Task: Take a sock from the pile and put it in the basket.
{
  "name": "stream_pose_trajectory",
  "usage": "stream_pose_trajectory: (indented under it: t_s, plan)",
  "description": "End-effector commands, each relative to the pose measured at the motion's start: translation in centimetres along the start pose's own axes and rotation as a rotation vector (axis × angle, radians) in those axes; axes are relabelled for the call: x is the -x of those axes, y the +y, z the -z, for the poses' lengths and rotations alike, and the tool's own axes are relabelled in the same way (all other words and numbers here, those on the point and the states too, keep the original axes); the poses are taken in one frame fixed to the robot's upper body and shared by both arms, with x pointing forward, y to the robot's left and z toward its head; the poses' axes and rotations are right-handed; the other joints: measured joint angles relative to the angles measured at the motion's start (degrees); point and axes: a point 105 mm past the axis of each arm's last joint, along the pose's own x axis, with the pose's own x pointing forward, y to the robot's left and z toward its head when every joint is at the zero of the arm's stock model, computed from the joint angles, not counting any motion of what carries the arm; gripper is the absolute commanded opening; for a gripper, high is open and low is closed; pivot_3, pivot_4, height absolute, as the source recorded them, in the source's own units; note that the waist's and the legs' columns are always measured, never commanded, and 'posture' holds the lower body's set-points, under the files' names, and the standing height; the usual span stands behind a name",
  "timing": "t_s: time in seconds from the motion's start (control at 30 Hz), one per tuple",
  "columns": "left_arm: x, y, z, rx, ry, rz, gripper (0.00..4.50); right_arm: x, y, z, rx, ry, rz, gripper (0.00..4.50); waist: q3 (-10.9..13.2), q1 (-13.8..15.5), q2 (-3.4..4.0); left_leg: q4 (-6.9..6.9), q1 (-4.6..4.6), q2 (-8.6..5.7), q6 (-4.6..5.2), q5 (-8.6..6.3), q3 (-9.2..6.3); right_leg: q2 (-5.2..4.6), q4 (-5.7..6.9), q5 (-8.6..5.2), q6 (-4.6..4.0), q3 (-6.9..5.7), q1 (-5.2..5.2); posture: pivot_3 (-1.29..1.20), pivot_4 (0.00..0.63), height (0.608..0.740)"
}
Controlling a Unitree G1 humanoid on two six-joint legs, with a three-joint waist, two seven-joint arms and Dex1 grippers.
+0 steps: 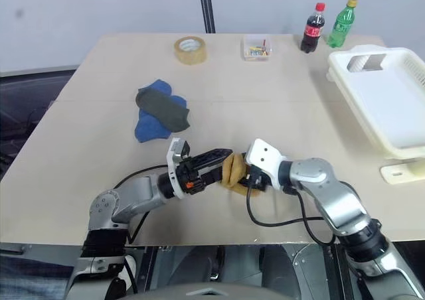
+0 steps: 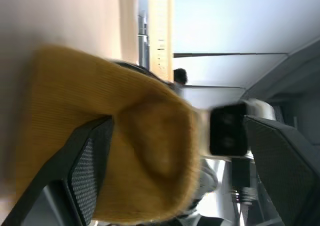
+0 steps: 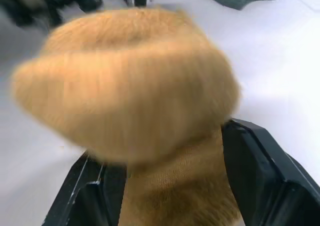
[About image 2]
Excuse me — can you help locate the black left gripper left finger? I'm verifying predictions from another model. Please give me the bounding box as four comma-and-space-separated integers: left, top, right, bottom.
0, 115, 115, 226

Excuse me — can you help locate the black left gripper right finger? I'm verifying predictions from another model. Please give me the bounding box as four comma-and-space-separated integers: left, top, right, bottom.
243, 114, 320, 226

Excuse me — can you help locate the yellow cloth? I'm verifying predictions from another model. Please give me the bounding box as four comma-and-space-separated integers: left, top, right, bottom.
15, 44, 203, 223

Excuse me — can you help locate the person with black hair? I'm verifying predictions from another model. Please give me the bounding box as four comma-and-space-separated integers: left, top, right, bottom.
172, 68, 189, 97

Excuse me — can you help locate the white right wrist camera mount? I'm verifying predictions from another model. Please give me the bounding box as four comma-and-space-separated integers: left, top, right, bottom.
199, 97, 277, 162

